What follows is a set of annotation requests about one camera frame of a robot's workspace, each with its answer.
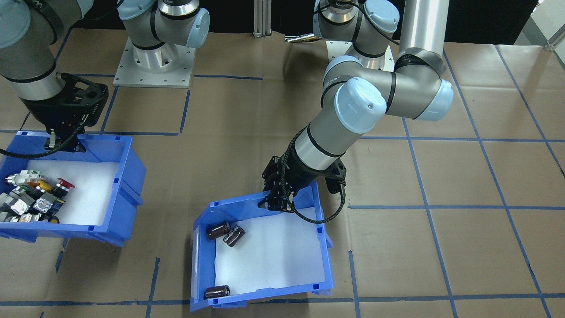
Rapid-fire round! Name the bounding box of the silver metal frame bar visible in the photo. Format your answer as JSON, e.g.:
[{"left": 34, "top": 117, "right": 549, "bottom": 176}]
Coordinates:
[{"left": 544, "top": 24, "right": 565, "bottom": 53}]

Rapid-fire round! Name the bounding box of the white pilot lamp red lens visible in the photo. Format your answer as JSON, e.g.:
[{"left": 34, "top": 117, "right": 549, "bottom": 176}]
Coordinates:
[{"left": 4, "top": 170, "right": 45, "bottom": 187}]

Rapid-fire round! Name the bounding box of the red mushroom button switch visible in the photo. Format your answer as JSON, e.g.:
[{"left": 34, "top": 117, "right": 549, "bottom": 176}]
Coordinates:
[{"left": 34, "top": 178, "right": 75, "bottom": 215}]

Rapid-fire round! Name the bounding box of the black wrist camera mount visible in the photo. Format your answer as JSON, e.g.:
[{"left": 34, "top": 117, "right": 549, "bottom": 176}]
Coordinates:
[
  {"left": 324, "top": 160, "right": 348, "bottom": 196},
  {"left": 60, "top": 73, "right": 109, "bottom": 130}
]

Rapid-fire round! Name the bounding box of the blue plastic storage bin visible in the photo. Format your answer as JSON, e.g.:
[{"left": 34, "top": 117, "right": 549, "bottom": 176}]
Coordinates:
[
  {"left": 190, "top": 181, "right": 335, "bottom": 313},
  {"left": 0, "top": 130, "right": 147, "bottom": 247}
]

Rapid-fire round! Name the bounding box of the aluminium extrusion post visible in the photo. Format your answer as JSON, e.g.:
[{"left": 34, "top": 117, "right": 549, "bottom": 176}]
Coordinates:
[{"left": 252, "top": 0, "right": 273, "bottom": 38}]

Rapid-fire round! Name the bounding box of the grey contact block switch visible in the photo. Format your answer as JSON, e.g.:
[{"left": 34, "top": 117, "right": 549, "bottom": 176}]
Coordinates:
[{"left": 9, "top": 191, "right": 37, "bottom": 216}]

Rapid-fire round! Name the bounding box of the white switch silver collar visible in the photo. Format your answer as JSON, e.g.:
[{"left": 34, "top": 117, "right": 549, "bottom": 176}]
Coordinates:
[{"left": 0, "top": 212, "right": 34, "bottom": 224}]

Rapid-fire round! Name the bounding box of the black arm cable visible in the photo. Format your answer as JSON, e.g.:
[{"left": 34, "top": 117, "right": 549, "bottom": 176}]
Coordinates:
[
  {"left": 282, "top": 126, "right": 348, "bottom": 224},
  {"left": 0, "top": 124, "right": 85, "bottom": 159}
]

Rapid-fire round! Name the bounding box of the dark brown cylindrical capacitor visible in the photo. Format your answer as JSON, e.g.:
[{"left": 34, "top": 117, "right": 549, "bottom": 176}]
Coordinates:
[
  {"left": 223, "top": 225, "right": 246, "bottom": 247},
  {"left": 203, "top": 285, "right": 231, "bottom": 300},
  {"left": 206, "top": 221, "right": 231, "bottom": 241}
]

